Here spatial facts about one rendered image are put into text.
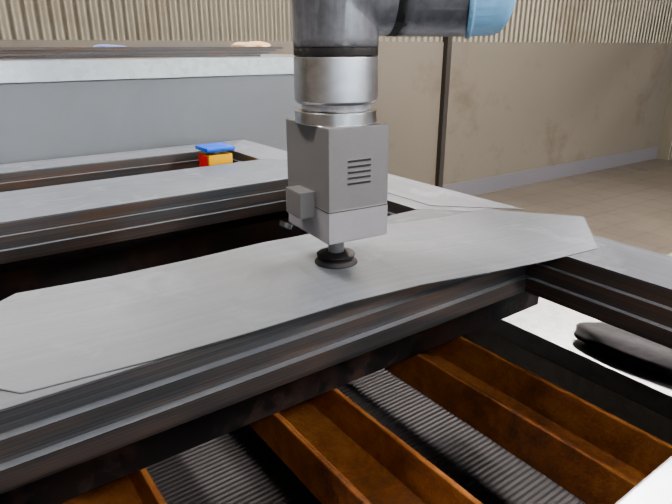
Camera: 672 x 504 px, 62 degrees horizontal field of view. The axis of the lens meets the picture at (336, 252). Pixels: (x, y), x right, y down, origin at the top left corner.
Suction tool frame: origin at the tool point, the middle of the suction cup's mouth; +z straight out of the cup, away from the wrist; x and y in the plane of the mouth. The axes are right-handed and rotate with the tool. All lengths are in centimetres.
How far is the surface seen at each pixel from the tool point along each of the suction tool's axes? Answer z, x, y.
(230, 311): -0.7, -12.8, 4.5
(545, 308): 18.2, 43.5, -8.1
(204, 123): -5, 14, -85
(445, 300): 2.7, 9.0, 6.5
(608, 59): -9, 428, -276
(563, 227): -0.4, 31.0, 2.5
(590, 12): -45, 394, -274
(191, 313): -0.6, -15.7, 3.0
